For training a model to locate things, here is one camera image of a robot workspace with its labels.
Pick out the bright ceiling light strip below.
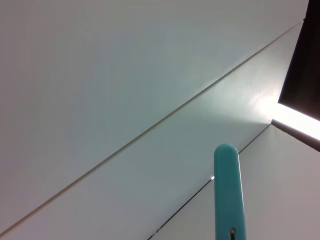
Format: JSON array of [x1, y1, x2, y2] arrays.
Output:
[[270, 102, 320, 149]]

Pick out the black ceiling panel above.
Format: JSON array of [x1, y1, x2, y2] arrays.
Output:
[[277, 0, 320, 120]]

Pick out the blue scissors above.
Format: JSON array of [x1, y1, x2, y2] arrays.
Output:
[[213, 143, 248, 240]]

